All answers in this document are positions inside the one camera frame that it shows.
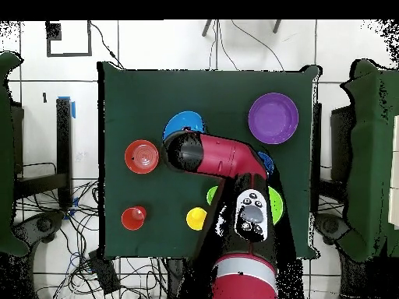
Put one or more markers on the large light blue bowl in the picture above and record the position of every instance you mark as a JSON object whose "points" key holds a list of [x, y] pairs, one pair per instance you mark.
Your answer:
{"points": [[184, 120]]}

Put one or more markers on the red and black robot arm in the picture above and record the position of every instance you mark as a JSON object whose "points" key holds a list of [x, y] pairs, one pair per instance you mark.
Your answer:
{"points": [[224, 155]]}

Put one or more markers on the green cup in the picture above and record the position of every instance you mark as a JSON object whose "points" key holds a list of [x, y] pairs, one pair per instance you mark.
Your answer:
{"points": [[212, 194]]}

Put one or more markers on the yellow cup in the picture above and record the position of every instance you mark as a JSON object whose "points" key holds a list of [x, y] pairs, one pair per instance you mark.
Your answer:
{"points": [[195, 219]]}

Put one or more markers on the orange bowl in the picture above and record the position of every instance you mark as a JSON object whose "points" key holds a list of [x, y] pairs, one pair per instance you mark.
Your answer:
{"points": [[141, 157]]}

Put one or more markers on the dark blue ribbed bowl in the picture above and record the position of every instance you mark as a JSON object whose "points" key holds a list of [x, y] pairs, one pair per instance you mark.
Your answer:
{"points": [[268, 162]]}

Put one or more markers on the dark green tablecloth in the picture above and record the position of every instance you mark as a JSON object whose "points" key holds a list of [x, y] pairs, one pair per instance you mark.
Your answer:
{"points": [[202, 93]]}

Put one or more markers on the large purple bowl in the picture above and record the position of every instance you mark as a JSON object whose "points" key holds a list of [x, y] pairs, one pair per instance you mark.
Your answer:
{"points": [[273, 118]]}

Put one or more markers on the large green bowl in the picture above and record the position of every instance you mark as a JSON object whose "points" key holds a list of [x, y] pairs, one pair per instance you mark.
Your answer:
{"points": [[277, 205]]}

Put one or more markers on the orange cup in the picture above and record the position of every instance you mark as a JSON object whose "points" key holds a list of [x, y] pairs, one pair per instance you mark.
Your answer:
{"points": [[131, 219]]}

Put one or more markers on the black metal stand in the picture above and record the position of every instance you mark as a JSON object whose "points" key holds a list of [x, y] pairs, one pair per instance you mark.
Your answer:
{"points": [[64, 149], [316, 155]]}

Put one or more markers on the black floor box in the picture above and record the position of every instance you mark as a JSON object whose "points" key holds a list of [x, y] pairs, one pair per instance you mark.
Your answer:
{"points": [[104, 271]]}

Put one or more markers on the black equipment box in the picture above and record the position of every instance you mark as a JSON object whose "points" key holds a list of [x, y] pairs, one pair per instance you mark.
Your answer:
{"points": [[18, 140], [341, 146]]}

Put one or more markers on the black floor stand base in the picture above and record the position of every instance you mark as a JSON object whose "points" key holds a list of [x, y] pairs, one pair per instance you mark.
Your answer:
{"points": [[43, 224], [330, 225]]}

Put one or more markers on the small black floor marker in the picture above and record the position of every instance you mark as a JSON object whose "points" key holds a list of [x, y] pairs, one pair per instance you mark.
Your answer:
{"points": [[44, 97]]}

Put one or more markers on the side table green cloth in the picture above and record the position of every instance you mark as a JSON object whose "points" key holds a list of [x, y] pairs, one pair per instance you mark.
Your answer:
{"points": [[371, 155], [6, 155]]}

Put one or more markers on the camera tripod legs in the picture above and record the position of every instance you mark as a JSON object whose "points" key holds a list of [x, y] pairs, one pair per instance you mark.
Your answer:
{"points": [[206, 28]]}

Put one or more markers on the gray square floor frame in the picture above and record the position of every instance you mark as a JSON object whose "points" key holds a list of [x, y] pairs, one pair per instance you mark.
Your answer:
{"points": [[68, 54]]}

